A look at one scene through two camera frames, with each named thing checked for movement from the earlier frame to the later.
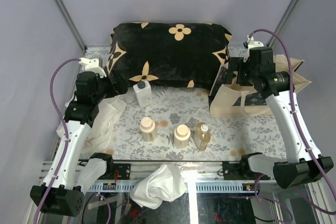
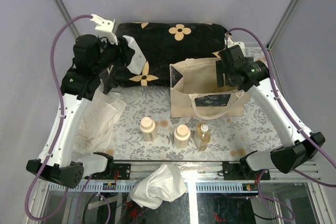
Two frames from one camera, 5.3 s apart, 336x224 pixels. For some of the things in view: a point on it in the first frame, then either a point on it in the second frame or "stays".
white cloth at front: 164,183 stays
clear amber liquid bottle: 202,135 stays
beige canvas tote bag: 229,100 → 195,91
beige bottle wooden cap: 181,136 stays
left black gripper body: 108,89 → 111,54
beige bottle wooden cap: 147,127 stays
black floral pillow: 185,54 stays
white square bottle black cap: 143,89 → 138,62
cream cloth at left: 98,138 stays
